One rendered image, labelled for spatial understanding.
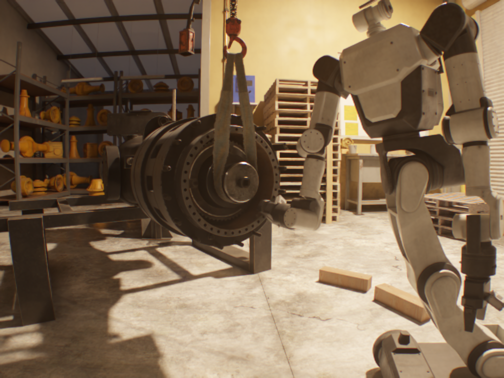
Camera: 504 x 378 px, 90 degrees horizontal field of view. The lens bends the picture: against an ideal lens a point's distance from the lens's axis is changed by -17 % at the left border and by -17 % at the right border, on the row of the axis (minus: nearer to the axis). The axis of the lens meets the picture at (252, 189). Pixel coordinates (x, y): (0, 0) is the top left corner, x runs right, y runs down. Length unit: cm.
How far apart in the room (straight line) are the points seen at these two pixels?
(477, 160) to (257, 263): 202
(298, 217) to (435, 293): 48
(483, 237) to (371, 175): 497
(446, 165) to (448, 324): 50
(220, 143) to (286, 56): 524
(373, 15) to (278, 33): 538
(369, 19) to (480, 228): 67
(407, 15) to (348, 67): 681
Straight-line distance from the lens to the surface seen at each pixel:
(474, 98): 88
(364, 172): 569
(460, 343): 119
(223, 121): 106
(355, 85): 95
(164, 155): 109
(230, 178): 104
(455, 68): 90
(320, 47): 648
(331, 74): 107
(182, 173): 103
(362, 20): 105
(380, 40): 93
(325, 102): 106
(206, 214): 117
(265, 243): 257
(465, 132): 85
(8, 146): 808
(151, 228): 377
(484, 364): 121
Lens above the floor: 92
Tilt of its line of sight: 5 degrees down
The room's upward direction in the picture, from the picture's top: straight up
